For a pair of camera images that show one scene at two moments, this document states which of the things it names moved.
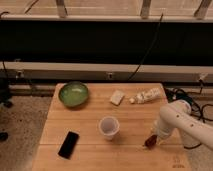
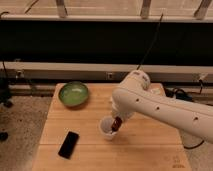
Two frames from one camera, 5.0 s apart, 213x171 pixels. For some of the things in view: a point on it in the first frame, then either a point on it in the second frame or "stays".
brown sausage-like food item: [150, 142] → [117, 123]
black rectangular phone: [69, 145] stays
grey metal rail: [104, 72] stays
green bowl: [73, 93] stays
